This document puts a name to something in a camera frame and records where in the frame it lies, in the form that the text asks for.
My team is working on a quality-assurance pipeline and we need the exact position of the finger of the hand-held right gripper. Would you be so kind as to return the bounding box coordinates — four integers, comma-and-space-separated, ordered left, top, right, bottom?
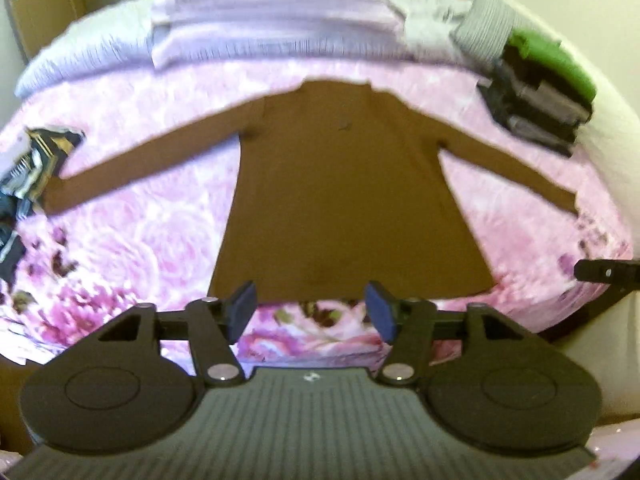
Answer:
574, 257, 640, 292

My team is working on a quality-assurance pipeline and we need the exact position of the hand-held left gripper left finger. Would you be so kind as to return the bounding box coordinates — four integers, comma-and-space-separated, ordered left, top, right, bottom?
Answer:
95, 281, 258, 387

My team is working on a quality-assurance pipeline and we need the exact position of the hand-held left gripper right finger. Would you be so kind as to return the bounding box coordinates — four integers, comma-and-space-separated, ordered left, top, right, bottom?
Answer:
365, 281, 528, 387

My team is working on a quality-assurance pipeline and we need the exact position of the brown long-sleeved shirt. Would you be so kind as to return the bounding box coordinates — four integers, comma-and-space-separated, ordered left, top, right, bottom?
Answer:
44, 77, 581, 306

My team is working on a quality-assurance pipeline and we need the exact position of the pink floral blanket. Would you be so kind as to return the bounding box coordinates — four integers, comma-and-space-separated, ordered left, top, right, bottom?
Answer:
0, 47, 633, 368

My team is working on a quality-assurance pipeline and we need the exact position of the stack of dark folded clothes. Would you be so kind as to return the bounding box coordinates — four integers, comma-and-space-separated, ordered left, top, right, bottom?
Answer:
477, 57, 596, 157

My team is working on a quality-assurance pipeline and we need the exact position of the green garment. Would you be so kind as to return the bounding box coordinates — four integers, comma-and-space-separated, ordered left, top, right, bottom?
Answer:
504, 27, 598, 103

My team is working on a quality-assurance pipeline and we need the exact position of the striped dark garment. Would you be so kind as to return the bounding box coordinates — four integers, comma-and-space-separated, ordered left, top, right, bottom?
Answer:
0, 127, 86, 283

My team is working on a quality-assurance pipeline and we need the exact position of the grey knitted cloth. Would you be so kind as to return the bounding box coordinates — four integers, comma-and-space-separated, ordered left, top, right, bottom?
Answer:
450, 0, 523, 71

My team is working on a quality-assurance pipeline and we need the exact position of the folded lilac blanket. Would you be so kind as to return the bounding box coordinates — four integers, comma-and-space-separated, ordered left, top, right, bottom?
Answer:
149, 0, 407, 70

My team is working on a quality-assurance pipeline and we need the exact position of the wooden door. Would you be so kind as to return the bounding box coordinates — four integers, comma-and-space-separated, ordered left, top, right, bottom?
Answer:
0, 0, 88, 68

